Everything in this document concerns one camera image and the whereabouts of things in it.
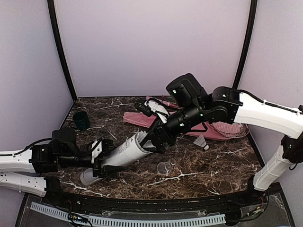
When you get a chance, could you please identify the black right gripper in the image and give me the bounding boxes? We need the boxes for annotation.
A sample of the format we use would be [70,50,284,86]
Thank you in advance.
[136,101,206,154]

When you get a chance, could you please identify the white shuttlecock tube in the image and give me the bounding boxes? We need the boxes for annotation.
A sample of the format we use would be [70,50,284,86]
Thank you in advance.
[80,131,157,186]

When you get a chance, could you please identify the white shuttlecock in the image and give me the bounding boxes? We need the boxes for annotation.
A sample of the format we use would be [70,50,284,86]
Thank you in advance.
[137,131,148,143]
[193,135,209,150]

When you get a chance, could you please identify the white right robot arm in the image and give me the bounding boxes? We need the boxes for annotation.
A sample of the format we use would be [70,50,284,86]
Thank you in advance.
[140,73,303,205]

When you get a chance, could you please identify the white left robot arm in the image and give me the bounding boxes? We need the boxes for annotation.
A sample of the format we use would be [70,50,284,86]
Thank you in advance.
[0,128,124,206]

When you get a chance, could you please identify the pink badminton racket rear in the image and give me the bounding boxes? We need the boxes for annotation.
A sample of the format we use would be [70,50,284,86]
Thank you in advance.
[145,95,250,133]

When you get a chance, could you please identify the pink badminton racket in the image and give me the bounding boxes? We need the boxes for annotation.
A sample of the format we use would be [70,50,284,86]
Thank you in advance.
[186,122,250,140]
[145,95,250,133]

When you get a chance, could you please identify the pink badminton racket front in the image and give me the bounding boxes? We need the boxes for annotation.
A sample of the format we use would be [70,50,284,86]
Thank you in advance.
[186,122,250,140]

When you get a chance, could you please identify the clear plastic tube lid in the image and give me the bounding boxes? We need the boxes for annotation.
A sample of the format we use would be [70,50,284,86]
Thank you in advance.
[156,162,172,175]

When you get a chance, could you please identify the dark green mug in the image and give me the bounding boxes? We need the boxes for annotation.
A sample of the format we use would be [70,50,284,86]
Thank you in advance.
[69,111,90,131]

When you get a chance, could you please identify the pink racket cover bag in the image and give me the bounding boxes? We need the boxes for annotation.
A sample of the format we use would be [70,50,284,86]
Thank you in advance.
[123,112,229,141]

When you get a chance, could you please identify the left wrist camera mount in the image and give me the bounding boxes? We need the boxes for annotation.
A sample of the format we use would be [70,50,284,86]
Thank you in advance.
[86,138,116,164]

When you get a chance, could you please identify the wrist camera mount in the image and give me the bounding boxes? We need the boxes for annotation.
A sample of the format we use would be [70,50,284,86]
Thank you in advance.
[134,98,170,123]
[86,138,116,164]

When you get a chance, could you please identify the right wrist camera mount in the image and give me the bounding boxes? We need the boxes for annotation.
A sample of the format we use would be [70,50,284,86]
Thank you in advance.
[134,98,170,123]

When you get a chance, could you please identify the black front table rail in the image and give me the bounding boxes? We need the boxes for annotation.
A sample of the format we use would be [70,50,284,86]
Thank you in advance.
[43,191,268,213]

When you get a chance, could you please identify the grey slotted cable duct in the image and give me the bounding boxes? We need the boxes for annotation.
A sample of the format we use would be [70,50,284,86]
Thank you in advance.
[30,202,226,227]

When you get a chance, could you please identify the left black corner post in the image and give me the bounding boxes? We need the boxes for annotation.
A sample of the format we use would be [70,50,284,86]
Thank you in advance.
[47,0,78,102]

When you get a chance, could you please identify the black corner post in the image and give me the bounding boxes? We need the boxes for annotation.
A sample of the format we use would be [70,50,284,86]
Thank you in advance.
[232,0,258,89]
[47,0,78,102]

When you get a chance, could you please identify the right black corner post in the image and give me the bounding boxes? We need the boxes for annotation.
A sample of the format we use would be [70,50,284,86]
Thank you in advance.
[232,0,258,89]

